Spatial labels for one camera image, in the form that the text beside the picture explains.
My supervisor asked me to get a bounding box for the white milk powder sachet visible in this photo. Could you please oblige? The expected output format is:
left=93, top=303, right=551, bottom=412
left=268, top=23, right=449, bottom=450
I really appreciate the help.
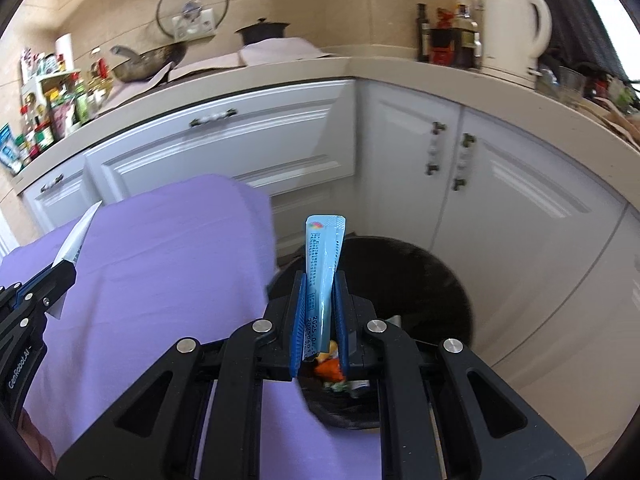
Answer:
left=46, top=200, right=102, bottom=320

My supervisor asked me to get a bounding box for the light blue stick sachet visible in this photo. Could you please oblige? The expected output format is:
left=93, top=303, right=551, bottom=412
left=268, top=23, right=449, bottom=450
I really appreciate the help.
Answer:
left=303, top=214, right=346, bottom=360

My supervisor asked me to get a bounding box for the black trash bin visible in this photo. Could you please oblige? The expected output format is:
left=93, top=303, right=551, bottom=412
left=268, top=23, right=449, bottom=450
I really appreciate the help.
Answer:
left=298, top=234, right=473, bottom=430

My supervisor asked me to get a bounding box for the purple table cloth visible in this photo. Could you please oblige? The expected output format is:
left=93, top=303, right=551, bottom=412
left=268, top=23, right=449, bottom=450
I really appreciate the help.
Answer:
left=18, top=176, right=381, bottom=479

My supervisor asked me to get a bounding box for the blue white snack bag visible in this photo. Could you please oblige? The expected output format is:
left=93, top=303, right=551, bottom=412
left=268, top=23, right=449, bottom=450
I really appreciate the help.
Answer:
left=0, top=124, right=23, bottom=176

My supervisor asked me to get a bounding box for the cooking oil bottle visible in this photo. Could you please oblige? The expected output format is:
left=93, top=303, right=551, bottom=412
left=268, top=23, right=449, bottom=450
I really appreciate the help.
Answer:
left=89, top=47, right=113, bottom=110

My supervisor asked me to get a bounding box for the metal wok pan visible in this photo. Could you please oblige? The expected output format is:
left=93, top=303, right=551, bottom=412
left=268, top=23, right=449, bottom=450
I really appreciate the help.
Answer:
left=110, top=41, right=188, bottom=84

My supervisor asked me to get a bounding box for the glass pot lid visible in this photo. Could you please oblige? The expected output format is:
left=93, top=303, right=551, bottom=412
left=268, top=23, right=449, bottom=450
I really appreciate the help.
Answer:
left=155, top=0, right=230, bottom=42

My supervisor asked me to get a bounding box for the white cloth on counter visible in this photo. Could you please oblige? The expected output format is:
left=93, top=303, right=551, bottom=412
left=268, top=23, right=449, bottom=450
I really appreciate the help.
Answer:
left=168, top=37, right=330, bottom=81

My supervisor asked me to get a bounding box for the black clay pot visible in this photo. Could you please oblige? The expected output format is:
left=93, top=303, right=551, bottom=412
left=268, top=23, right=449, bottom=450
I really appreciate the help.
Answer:
left=236, top=18, right=290, bottom=46

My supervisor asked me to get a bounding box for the clear drinking glass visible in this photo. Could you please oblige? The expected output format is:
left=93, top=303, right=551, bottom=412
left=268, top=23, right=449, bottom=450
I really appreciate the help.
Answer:
left=558, top=66, right=587, bottom=108

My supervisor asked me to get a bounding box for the white electric kettle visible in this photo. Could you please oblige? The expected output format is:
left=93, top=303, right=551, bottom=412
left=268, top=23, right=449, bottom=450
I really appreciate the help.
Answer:
left=480, top=0, right=552, bottom=89

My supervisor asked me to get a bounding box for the soy sauce bottle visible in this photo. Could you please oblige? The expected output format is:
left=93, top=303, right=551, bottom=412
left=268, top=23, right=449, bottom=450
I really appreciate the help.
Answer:
left=451, top=3, right=482, bottom=70

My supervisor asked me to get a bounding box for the red sauce jar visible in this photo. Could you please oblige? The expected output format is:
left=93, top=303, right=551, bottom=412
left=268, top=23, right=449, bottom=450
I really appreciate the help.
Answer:
left=431, top=8, right=454, bottom=66

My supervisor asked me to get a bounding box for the dark glass bottle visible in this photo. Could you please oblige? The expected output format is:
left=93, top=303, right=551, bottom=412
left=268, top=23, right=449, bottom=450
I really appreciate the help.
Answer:
left=416, top=3, right=431, bottom=63

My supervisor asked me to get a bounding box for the small drawer handle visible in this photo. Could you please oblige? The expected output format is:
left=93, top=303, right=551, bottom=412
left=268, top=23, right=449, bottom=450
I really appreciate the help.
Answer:
left=40, top=174, right=64, bottom=193

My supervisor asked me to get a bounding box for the right cabinet door handle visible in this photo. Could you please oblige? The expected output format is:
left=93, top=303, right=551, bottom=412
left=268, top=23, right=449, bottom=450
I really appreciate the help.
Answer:
left=452, top=133, right=476, bottom=191

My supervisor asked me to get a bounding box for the cabinet door handle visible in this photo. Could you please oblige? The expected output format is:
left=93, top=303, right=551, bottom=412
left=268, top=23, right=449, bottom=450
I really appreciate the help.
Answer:
left=425, top=122, right=447, bottom=176
left=452, top=133, right=476, bottom=191

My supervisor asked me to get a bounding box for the left cabinet door handle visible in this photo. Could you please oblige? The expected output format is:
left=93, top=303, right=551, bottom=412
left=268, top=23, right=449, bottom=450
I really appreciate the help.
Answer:
left=425, top=122, right=447, bottom=176

